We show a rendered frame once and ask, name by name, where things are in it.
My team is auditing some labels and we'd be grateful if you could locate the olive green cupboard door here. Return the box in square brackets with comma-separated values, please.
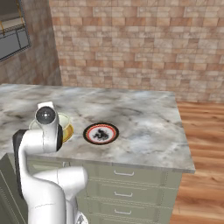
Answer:
[0, 153, 29, 224]

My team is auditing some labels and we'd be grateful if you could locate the yellow plate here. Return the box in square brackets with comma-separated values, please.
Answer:
[28, 112, 74, 144]

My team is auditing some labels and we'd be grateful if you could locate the olive green drawer front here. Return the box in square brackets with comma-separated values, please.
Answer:
[86, 197, 168, 221]
[26, 157, 72, 177]
[86, 179, 170, 206]
[86, 213, 166, 224]
[82, 162, 171, 187]

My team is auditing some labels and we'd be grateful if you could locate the red black rimmed white plate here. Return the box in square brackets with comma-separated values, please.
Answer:
[82, 122, 120, 146]

